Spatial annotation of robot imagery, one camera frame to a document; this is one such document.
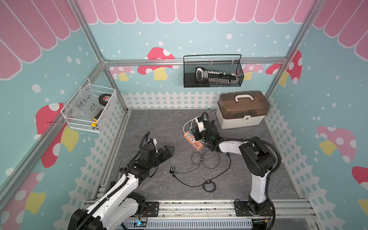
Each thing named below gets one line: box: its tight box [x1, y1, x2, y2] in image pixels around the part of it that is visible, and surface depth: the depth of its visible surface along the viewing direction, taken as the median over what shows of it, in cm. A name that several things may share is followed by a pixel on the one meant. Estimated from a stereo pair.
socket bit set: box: [195, 67, 240, 85], surface depth 91 cm
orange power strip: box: [183, 130, 204, 151], surface depth 99 cm
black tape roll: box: [98, 93, 113, 107], surface depth 82 cm
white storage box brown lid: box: [216, 91, 271, 129], surface depth 100 cm
